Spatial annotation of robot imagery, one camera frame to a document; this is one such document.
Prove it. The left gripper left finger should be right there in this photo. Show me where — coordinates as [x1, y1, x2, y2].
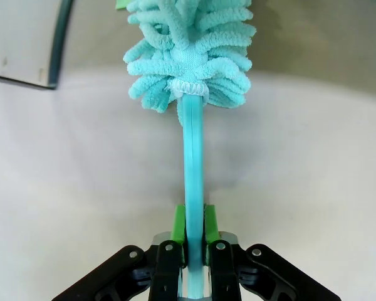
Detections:
[51, 203, 189, 301]

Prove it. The teal microfibre duster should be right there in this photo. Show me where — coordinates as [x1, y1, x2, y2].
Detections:
[122, 0, 257, 298]

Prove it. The two-tier wood and black shelf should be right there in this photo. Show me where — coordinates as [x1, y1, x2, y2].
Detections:
[0, 0, 75, 91]

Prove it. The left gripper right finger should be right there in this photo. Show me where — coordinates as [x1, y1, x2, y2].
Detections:
[202, 203, 342, 301]

